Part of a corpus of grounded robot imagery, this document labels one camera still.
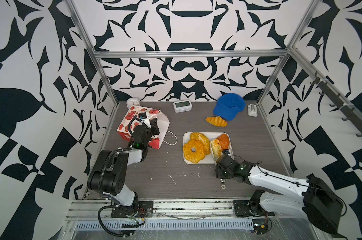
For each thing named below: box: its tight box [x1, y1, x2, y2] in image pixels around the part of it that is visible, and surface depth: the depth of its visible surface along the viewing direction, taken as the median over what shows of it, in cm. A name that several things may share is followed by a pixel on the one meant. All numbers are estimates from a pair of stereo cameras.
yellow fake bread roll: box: [183, 139, 206, 164], surface depth 91 cm
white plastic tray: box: [183, 132, 235, 165], surface depth 92 cm
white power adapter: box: [248, 103, 258, 117], surface depth 117 cm
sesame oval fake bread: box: [190, 132, 211, 155], surface depth 94 cm
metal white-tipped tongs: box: [220, 178, 226, 190], surface depth 83 cm
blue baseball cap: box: [213, 93, 246, 121], surface depth 121 cm
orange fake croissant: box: [217, 133, 230, 151], surface depth 95 cm
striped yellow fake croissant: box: [205, 116, 228, 127], surface depth 107 cm
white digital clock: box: [173, 100, 193, 113], surface depth 116 cm
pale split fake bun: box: [210, 139, 223, 159], surface depth 91 cm
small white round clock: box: [126, 97, 140, 110], surface depth 114 cm
